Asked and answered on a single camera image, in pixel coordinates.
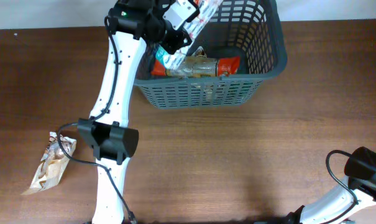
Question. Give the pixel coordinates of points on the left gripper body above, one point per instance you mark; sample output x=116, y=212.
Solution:
x=172, y=38

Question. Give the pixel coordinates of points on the red spaghetti packet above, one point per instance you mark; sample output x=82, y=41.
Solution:
x=199, y=67

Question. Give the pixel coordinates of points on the Kleenex tissue multipack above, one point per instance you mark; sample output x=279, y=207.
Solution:
x=207, y=8

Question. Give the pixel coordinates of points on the grey plastic shopping basket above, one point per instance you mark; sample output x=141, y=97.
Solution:
x=240, y=47

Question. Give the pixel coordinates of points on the brown snack wrapper packet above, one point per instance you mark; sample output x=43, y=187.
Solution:
x=51, y=168

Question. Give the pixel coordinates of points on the rice ball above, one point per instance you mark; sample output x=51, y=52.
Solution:
x=199, y=52

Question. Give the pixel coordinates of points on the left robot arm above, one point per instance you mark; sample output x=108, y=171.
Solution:
x=131, y=26

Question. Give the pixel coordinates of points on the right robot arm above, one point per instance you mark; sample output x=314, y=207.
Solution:
x=354, y=192

